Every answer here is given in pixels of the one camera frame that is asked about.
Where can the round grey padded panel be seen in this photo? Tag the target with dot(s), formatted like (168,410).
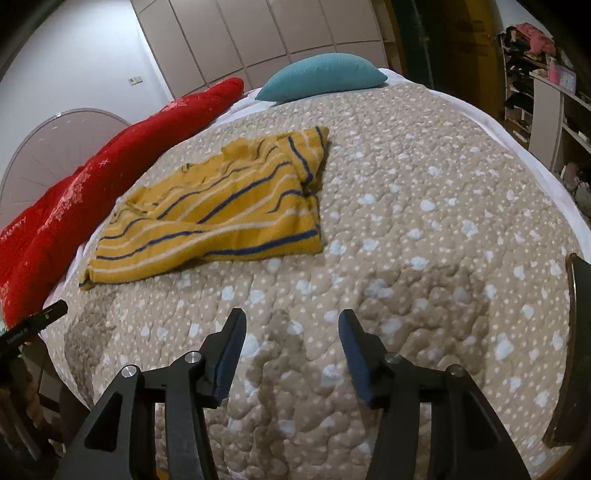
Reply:
(46,152)

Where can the beige dotted quilt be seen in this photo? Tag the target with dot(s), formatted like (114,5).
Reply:
(415,230)

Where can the yellow blue-striped knit sweater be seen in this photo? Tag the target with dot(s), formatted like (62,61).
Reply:
(221,217)

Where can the long red pillow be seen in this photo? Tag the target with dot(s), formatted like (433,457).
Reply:
(92,184)

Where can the pink plush toy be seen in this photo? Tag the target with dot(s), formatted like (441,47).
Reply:
(571,173)

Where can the yellow wooden door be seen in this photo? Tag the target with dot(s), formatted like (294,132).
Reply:
(489,60)

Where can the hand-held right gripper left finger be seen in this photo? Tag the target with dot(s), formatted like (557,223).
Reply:
(228,364)

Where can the dark glass door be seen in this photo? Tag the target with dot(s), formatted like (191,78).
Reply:
(429,37)

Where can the grey padded headboard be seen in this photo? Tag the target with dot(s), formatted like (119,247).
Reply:
(258,32)

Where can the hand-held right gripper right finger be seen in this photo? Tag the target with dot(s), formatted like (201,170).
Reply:
(358,364)

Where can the teal pillow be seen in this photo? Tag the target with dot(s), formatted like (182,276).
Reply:
(323,76)

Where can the pink cup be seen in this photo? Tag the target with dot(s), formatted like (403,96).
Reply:
(552,70)

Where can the grey open shelf cabinet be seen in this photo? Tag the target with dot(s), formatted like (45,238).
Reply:
(547,120)

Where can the metal shoe rack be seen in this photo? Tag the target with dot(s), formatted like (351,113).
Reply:
(517,92)

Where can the pink garment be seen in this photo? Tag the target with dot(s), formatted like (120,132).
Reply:
(540,39)

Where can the pile of dark clothes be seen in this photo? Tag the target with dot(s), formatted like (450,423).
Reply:
(513,39)

